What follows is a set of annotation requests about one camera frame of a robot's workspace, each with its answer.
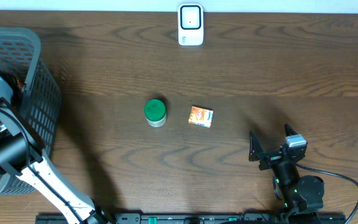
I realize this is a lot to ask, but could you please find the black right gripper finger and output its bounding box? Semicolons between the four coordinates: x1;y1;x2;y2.
284;123;298;137
249;131;264;162

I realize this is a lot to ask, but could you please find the white tissue pack orange print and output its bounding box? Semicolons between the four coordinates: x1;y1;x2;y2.
188;106;214;128

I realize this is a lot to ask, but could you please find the green lid jar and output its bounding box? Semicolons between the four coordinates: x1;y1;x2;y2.
144;99;167;128

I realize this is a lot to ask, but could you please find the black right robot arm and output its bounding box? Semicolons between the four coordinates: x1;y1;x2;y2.
249;124;324;223

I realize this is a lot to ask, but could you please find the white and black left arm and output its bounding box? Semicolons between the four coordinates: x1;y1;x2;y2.
0;71;114;223

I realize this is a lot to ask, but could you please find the white barcode scanner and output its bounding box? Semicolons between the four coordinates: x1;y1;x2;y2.
178;3;204;46

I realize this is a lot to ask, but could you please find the dark grey plastic basket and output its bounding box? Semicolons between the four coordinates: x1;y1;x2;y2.
0;27;62;196

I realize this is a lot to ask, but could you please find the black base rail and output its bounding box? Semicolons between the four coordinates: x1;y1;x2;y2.
35;212;347;224

